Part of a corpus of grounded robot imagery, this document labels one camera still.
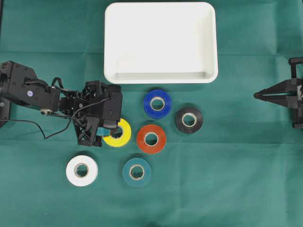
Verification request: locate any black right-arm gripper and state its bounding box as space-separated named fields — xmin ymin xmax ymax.
xmin=254 ymin=57 xmax=303 ymax=129

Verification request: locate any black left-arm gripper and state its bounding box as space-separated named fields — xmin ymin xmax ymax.
xmin=59 ymin=80 xmax=110 ymax=147

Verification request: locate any yellow tape roll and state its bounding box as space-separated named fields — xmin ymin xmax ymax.
xmin=103 ymin=118 xmax=132 ymax=147

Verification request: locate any blue tape roll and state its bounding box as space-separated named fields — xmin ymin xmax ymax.
xmin=143 ymin=89 xmax=172 ymax=119

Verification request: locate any dark green tape roll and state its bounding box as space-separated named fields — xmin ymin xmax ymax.
xmin=122 ymin=157 xmax=152 ymax=187

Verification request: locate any black tape roll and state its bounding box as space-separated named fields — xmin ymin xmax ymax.
xmin=175 ymin=106 xmax=204 ymax=134

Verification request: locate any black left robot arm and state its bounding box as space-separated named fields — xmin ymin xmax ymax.
xmin=0 ymin=61 xmax=117 ymax=147

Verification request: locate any white tape roll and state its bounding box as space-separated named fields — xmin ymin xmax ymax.
xmin=66 ymin=155 xmax=98 ymax=187

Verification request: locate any red tape roll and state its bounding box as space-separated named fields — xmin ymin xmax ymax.
xmin=136 ymin=124 xmax=167 ymax=154

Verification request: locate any white plastic tray case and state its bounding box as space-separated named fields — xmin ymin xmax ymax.
xmin=104 ymin=2 xmax=218 ymax=84

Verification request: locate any green table cloth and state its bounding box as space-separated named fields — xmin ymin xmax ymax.
xmin=0 ymin=0 xmax=303 ymax=227

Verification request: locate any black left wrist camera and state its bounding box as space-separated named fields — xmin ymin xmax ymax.
xmin=101 ymin=85 xmax=123 ymax=129

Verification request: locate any black camera cable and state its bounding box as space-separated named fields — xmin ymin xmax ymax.
xmin=4 ymin=78 xmax=112 ymax=140

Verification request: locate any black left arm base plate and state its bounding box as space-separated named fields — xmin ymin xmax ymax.
xmin=0 ymin=97 xmax=11 ymax=127

